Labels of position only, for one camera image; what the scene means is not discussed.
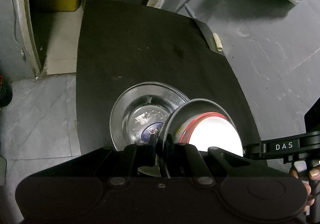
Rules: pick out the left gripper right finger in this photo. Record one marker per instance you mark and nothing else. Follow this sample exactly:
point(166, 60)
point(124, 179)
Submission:
point(206, 168)

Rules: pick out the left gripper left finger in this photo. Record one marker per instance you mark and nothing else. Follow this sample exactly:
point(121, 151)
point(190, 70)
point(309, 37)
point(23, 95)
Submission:
point(135, 161)

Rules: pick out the white bowl red rim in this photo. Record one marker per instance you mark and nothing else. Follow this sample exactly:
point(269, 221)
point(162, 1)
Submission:
point(209, 129)

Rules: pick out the steel plate with sticker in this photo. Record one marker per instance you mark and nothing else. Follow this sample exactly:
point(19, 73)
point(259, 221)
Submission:
point(141, 111)

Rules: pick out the large steel bowl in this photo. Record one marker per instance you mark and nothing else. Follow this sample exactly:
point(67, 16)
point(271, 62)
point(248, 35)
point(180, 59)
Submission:
point(179, 116)

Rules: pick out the person's right hand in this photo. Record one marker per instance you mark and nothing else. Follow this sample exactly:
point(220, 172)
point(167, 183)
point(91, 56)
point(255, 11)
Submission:
point(314, 175)

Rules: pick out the small cream cylinder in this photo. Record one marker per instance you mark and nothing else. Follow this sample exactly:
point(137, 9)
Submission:
point(217, 41)

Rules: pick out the black mat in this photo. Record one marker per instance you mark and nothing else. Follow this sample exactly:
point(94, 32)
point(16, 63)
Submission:
point(121, 45)

